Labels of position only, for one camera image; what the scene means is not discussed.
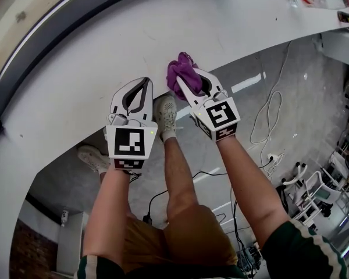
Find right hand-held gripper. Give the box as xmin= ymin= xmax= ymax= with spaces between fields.
xmin=175 ymin=68 xmax=241 ymax=142

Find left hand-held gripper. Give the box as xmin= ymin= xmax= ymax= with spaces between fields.
xmin=105 ymin=76 xmax=159 ymax=171

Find purple cloth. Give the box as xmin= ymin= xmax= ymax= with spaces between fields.
xmin=166 ymin=52 xmax=204 ymax=101

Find person's right forearm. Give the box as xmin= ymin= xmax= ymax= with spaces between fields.
xmin=216 ymin=132 xmax=290 ymax=244

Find person's left forearm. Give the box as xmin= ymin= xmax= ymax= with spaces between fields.
xmin=83 ymin=167 xmax=131 ymax=276

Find white floor tape strip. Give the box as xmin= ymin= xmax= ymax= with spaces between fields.
xmin=231 ymin=71 xmax=267 ymax=94

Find person's right leg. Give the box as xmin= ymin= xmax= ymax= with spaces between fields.
xmin=162 ymin=137 xmax=201 ymax=226

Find white power strip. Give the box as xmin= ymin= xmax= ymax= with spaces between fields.
xmin=266 ymin=152 xmax=285 ymax=167

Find white cabinet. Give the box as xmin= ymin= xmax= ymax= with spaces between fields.
xmin=312 ymin=32 xmax=349 ymax=69

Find brown shorts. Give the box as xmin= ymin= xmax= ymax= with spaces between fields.
xmin=122 ymin=203 xmax=239 ymax=276

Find yellow black small box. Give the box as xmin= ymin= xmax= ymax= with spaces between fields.
xmin=337 ymin=9 xmax=349 ymax=26

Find green shirt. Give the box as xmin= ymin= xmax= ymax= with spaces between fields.
xmin=75 ymin=218 xmax=349 ymax=279

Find white floor cable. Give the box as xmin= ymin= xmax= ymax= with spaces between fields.
xmin=249 ymin=41 xmax=294 ymax=164

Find thin gripper wire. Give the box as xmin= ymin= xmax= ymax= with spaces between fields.
xmin=122 ymin=169 xmax=141 ymax=183

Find black window frame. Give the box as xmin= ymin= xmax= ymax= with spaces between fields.
xmin=0 ymin=0 xmax=175 ymax=148

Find black power adapter cable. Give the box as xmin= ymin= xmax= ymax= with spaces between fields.
xmin=141 ymin=170 xmax=252 ymax=273

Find white chair frame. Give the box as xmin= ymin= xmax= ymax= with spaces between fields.
xmin=282 ymin=162 xmax=338 ymax=228

